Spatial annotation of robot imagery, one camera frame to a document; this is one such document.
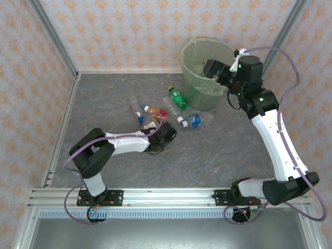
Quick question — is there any orange and red label bottle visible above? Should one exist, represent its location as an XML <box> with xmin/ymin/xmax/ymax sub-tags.
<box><xmin>144</xmin><ymin>105</ymin><xmax>169</xmax><ymax>121</ymax></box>

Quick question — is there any clear crushed bottle white cap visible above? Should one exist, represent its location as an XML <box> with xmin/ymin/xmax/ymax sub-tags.
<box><xmin>162</xmin><ymin>95</ymin><xmax>184</xmax><ymax>124</ymax></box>

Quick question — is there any clear bottle blue label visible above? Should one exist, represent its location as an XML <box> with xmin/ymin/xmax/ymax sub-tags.
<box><xmin>181</xmin><ymin>112</ymin><xmax>215</xmax><ymax>129</ymax></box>

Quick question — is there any green bottle with yellow cap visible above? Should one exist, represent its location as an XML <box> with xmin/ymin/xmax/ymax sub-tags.
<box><xmin>167</xmin><ymin>85</ymin><xmax>189</xmax><ymax>112</ymax></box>

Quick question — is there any clear bottle with blue cap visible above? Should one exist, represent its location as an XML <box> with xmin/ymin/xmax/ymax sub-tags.
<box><xmin>129</xmin><ymin>95</ymin><xmax>145</xmax><ymax>123</ymax></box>

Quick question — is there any translucent green plastic bin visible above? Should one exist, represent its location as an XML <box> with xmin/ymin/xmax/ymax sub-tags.
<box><xmin>180</xmin><ymin>37</ymin><xmax>240</xmax><ymax>111</ymax></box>

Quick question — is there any grey sheet metal panel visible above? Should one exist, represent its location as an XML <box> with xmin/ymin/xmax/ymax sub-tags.
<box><xmin>28</xmin><ymin>217</ymin><xmax>308</xmax><ymax>249</ymax></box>

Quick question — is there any black round base unit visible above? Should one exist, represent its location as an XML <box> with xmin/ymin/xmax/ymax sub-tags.
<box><xmin>231</xmin><ymin>206</ymin><xmax>252</xmax><ymax>224</ymax></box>
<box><xmin>87</xmin><ymin>206</ymin><xmax>107</xmax><ymax>224</ymax></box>

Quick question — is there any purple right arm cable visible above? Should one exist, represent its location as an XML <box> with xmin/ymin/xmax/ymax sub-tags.
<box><xmin>223</xmin><ymin>46</ymin><xmax>327</xmax><ymax>225</ymax></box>

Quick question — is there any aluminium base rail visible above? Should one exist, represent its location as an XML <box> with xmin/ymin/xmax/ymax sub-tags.
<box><xmin>27</xmin><ymin>188</ymin><xmax>311</xmax><ymax>209</ymax></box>

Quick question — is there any aluminium table edge rail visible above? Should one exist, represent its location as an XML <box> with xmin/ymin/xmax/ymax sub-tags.
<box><xmin>258</xmin><ymin>72</ymin><xmax>321</xmax><ymax>249</ymax></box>
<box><xmin>76</xmin><ymin>69</ymin><xmax>261</xmax><ymax>76</ymax></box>
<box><xmin>12</xmin><ymin>73</ymin><xmax>81</xmax><ymax>249</ymax></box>

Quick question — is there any aluminium frame post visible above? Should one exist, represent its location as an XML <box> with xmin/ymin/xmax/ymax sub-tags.
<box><xmin>27</xmin><ymin>0</ymin><xmax>80</xmax><ymax>78</ymax></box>
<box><xmin>258</xmin><ymin>0</ymin><xmax>310</xmax><ymax>74</ymax></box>

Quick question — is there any grey slotted cable duct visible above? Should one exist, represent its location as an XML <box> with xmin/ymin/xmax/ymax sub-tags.
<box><xmin>38</xmin><ymin>209</ymin><xmax>236</xmax><ymax>219</ymax></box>

